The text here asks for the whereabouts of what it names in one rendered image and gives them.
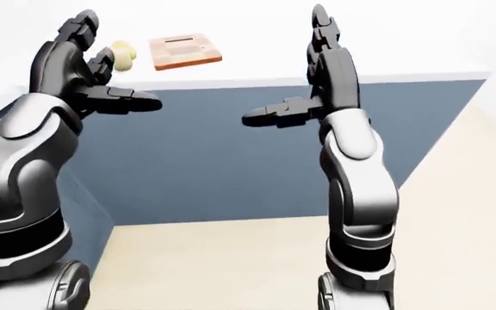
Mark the wooden cutting board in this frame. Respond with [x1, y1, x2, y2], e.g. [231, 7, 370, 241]
[148, 33, 224, 71]

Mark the pale bread roll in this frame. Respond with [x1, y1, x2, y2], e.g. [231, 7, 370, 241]
[110, 40, 139, 61]

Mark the pale yellow cheese piece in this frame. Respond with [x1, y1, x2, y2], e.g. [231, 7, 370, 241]
[113, 50, 134, 72]

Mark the white counter with blue sides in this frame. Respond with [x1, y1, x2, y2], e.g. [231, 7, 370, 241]
[0, 0, 490, 269]

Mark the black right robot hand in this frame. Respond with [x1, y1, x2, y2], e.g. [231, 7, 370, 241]
[241, 3, 363, 129]

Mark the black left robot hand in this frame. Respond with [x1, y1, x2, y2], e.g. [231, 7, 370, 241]
[29, 9, 164, 119]

